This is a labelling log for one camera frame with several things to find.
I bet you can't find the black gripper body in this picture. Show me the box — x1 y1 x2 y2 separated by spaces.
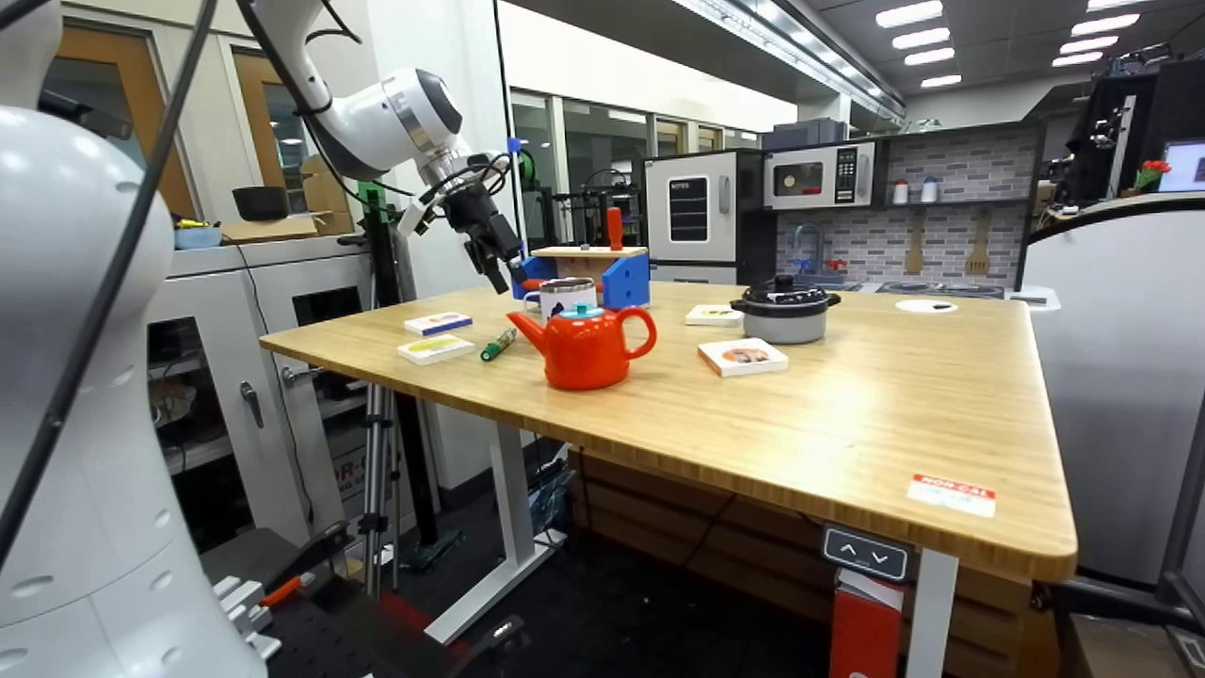
422 156 512 263

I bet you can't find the white metal mug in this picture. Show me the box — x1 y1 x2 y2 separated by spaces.
540 280 600 322

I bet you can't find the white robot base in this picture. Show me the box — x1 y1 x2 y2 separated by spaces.
0 0 268 678

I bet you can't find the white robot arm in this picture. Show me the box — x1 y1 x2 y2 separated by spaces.
239 0 529 294

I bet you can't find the white book yellow circle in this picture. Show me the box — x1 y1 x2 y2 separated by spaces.
397 335 475 366

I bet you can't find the small white yellow card book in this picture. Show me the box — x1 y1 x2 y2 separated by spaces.
687 304 743 329

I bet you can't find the small white book orange picture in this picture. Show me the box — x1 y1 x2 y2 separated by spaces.
698 338 790 377

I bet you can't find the green glue marker tube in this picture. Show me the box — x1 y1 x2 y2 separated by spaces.
479 329 516 363

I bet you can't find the blue wooden toy tool bench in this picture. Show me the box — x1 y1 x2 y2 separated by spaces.
519 206 652 308

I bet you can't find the red teapot with teal lid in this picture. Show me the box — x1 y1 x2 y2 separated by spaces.
512 304 661 392

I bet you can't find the toy oven white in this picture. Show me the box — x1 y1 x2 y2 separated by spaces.
646 152 766 263

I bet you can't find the white cabinet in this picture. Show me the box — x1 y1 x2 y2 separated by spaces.
146 238 368 550

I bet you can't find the grey black toy pot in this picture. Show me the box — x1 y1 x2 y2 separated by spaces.
732 288 838 348

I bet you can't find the toy microwave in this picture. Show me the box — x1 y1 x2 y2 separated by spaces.
766 145 879 211

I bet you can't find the wooden standing desk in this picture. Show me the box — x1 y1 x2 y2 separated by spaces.
268 283 1076 678

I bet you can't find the desk height control panel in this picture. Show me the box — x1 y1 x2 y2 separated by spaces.
820 529 907 582

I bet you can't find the red white warning sticker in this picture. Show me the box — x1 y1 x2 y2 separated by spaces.
907 476 999 521

